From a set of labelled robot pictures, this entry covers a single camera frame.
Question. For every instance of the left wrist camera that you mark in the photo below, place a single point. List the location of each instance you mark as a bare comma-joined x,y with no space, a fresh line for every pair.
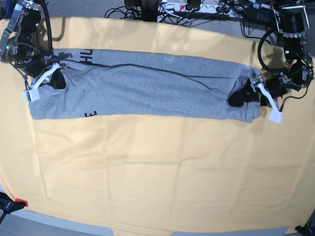
275,116

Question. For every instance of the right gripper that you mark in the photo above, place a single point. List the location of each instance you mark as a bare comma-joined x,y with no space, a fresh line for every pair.
33,68

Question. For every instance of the yellow table cloth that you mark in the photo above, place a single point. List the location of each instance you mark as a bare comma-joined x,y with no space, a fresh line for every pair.
152,176

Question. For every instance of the grey t-shirt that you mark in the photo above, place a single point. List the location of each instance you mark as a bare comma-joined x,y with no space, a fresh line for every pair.
107,82

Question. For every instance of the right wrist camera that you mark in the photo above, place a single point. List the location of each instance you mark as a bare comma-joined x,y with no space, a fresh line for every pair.
31,95

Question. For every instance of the white power strip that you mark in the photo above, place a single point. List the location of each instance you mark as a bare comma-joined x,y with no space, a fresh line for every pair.
205,11

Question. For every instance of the red black clamp left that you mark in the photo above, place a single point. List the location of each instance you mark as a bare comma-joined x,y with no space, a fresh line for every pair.
7,205

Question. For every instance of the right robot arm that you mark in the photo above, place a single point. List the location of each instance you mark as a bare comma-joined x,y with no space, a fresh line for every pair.
16,45

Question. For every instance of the black clamp right corner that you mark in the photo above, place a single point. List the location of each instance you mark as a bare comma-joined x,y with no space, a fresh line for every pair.
305,230

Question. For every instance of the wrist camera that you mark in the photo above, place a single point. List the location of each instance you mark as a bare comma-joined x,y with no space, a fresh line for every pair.
31,95
275,116

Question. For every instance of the black power adapter box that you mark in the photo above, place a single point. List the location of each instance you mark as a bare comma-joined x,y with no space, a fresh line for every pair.
262,16

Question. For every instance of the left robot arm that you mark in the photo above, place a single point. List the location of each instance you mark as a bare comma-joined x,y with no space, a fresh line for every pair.
288,20

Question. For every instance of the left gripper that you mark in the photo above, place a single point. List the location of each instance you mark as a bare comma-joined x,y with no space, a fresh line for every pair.
277,86

